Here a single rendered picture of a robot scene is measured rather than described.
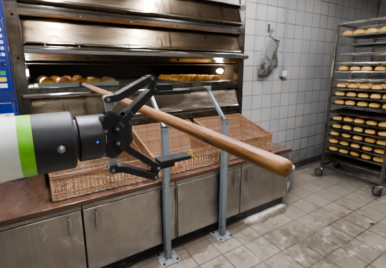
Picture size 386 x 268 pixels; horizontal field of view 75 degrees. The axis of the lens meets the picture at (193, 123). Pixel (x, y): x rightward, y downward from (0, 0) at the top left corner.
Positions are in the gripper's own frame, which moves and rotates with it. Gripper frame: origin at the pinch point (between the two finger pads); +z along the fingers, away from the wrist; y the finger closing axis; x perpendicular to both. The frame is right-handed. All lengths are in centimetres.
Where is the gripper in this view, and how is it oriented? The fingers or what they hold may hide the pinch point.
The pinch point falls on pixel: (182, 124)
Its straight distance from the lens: 52.1
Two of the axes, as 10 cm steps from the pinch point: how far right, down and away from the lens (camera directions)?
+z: 8.4, -1.2, 5.2
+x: 5.4, 1.8, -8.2
